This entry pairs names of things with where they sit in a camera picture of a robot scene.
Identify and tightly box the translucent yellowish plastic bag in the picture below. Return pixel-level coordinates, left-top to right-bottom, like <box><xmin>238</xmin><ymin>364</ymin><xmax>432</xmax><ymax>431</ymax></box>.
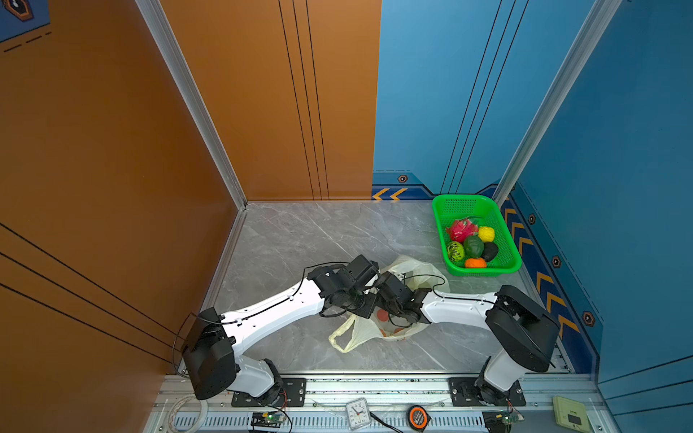
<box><xmin>328</xmin><ymin>255</ymin><xmax>449</xmax><ymax>354</ymax></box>

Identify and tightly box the orange fruit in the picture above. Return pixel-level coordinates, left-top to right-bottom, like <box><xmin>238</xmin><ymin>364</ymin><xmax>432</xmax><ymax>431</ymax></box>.
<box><xmin>464</xmin><ymin>258</ymin><xmax>487</xmax><ymax>269</ymax></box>

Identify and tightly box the red dragon fruit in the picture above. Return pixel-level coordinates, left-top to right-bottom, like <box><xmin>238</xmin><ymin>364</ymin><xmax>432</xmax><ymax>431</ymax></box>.
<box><xmin>446</xmin><ymin>218</ymin><xmax>479</xmax><ymax>244</ymax></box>

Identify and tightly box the large green lime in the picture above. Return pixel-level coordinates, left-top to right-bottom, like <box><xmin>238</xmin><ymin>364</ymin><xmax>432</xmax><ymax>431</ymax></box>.
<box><xmin>463</xmin><ymin>236</ymin><xmax>485</xmax><ymax>259</ymax></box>

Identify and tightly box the dark avocado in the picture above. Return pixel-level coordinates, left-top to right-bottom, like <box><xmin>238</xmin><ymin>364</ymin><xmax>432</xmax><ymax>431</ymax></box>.
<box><xmin>481</xmin><ymin>242</ymin><xmax>499</xmax><ymax>263</ymax></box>

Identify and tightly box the yellow fruit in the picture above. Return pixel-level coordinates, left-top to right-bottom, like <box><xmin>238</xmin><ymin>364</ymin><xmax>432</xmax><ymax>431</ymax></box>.
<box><xmin>478</xmin><ymin>227</ymin><xmax>496</xmax><ymax>243</ymax></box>

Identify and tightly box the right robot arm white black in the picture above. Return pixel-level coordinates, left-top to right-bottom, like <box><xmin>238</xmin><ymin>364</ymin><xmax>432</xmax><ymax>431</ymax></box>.
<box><xmin>375</xmin><ymin>272</ymin><xmax>559</xmax><ymax>406</ymax></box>

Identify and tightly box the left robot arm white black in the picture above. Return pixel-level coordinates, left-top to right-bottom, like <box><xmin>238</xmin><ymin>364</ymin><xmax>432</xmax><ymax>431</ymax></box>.
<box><xmin>182</xmin><ymin>255</ymin><xmax>380</xmax><ymax>406</ymax></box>

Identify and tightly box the green plastic basket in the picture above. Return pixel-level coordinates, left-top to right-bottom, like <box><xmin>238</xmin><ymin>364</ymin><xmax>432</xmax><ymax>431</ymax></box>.
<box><xmin>431</xmin><ymin>195</ymin><xmax>522</xmax><ymax>278</ymax></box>

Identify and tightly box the small white clock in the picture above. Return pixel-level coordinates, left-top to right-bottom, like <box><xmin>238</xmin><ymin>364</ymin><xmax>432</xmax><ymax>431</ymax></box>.
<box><xmin>345</xmin><ymin>398</ymin><xmax>372</xmax><ymax>430</ymax></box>

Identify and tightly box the orange black tape measure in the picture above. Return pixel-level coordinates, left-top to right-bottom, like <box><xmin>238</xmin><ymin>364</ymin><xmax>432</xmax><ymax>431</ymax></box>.
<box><xmin>407</xmin><ymin>405</ymin><xmax>431</xmax><ymax>432</ymax></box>

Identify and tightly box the left circuit board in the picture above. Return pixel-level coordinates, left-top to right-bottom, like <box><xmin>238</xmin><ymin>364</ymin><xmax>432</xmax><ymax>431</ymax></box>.
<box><xmin>249</xmin><ymin>411</ymin><xmax>288</xmax><ymax>432</ymax></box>

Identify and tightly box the circuit board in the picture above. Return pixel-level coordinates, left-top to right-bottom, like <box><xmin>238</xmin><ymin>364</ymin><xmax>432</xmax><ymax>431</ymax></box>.
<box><xmin>482</xmin><ymin>411</ymin><xmax>525</xmax><ymax>433</ymax></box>
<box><xmin>249</xmin><ymin>411</ymin><xmax>288</xmax><ymax>432</ymax></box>

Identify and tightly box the right circuit board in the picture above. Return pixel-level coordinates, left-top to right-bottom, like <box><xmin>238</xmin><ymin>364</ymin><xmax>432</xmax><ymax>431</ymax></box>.
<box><xmin>482</xmin><ymin>411</ymin><xmax>525</xmax><ymax>433</ymax></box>

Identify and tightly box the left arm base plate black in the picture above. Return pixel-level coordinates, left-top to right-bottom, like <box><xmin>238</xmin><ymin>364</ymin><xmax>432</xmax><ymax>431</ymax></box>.
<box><xmin>231</xmin><ymin>377</ymin><xmax>307</xmax><ymax>409</ymax></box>

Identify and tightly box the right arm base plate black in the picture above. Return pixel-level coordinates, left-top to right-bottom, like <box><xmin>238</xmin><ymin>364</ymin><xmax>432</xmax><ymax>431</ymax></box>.
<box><xmin>448</xmin><ymin>377</ymin><xmax>526</xmax><ymax>407</ymax></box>

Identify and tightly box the green wall switch box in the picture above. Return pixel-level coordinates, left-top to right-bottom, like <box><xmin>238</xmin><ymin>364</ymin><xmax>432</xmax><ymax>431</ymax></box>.
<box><xmin>552</xmin><ymin>396</ymin><xmax>592</xmax><ymax>433</ymax></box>

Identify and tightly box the left aluminium frame post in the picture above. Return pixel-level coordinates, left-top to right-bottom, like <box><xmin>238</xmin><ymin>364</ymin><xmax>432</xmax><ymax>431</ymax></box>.
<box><xmin>135</xmin><ymin>0</ymin><xmax>247</xmax><ymax>211</ymax></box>

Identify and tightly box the aluminium frame post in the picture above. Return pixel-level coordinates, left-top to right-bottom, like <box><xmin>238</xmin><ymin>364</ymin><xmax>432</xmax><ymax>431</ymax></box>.
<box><xmin>493</xmin><ymin>0</ymin><xmax>622</xmax><ymax>207</ymax></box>
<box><xmin>135</xmin><ymin>0</ymin><xmax>247</xmax><ymax>211</ymax></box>

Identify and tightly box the right aluminium frame post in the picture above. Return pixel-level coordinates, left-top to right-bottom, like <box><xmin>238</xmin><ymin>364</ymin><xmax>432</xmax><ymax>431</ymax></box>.
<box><xmin>493</xmin><ymin>0</ymin><xmax>622</xmax><ymax>207</ymax></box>

